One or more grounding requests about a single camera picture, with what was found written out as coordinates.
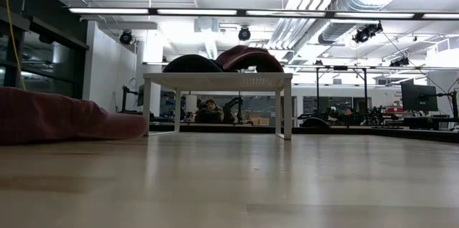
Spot white perforated shelf riser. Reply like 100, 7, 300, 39
142, 72, 293, 141

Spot cardboard boxes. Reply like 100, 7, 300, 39
249, 115, 270, 126

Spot white cylinder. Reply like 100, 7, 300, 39
185, 94, 198, 113

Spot black round ceiling spotlight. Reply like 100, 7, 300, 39
119, 29, 134, 46
237, 26, 252, 42

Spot black dome-shaped object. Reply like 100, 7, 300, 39
301, 116, 331, 128

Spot overhead LED light bar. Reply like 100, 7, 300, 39
67, 6, 459, 21

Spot black background monitor stand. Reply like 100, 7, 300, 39
120, 84, 145, 114

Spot black ceiling spotlight cluster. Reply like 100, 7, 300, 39
352, 22, 384, 44
389, 57, 410, 68

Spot dark glass partition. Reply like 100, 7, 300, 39
0, 0, 90, 96

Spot black computer monitor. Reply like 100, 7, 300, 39
400, 83, 439, 113

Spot dark office desk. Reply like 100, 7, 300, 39
403, 115, 459, 130

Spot black metal stand frame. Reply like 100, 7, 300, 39
314, 65, 369, 114

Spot silver ribbed ventilation duct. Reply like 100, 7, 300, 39
318, 0, 413, 45

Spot yellow cable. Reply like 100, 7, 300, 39
0, 0, 27, 91

